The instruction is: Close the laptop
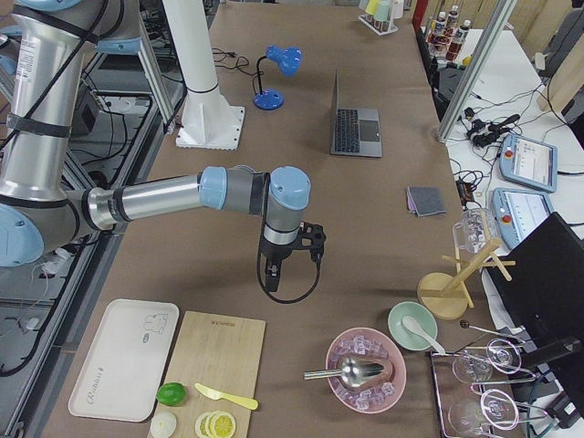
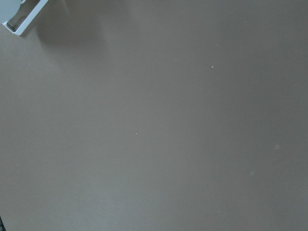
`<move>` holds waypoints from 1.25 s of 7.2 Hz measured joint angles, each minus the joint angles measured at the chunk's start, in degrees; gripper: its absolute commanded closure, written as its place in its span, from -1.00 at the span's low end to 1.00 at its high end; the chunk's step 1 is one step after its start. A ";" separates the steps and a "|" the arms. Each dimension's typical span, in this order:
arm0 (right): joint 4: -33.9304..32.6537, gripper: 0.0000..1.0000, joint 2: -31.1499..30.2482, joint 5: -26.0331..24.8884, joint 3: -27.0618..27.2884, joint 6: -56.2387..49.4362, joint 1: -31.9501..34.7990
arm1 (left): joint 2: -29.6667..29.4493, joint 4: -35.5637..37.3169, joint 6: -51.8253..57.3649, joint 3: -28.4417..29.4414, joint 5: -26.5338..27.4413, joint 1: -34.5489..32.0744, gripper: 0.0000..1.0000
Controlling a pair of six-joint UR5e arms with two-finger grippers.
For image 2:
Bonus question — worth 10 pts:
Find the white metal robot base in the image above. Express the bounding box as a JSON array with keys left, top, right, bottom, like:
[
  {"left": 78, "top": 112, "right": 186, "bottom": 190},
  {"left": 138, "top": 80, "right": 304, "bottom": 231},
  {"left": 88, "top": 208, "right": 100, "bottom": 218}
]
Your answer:
[{"left": 0, "top": 0, "right": 49, "bottom": 36}]

